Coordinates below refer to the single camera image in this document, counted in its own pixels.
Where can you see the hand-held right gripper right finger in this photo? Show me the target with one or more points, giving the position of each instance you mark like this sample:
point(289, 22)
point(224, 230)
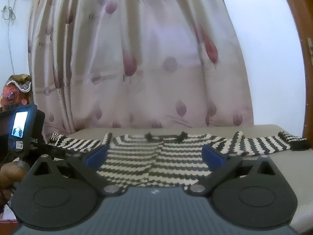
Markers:
point(213, 156)

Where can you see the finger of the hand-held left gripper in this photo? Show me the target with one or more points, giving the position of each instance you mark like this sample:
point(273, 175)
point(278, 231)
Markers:
point(56, 150)

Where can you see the colourful patterned bag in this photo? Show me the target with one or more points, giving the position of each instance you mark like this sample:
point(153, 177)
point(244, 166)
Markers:
point(14, 93)

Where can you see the pink leaf print curtain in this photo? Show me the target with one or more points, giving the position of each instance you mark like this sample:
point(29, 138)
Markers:
point(146, 53)

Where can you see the black white striped knitted sweater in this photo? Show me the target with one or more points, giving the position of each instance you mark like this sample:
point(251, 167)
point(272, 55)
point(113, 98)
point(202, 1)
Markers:
point(156, 156)

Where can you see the metal door latch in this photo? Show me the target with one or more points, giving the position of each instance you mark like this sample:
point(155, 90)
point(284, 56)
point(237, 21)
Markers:
point(310, 51)

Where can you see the person's left hand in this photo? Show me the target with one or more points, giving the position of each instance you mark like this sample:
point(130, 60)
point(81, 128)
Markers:
point(9, 173)

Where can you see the brown wooden door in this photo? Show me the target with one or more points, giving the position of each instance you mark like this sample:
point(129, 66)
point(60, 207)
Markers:
point(300, 9)

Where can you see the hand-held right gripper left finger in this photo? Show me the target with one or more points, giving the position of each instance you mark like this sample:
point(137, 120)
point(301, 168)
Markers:
point(97, 154)

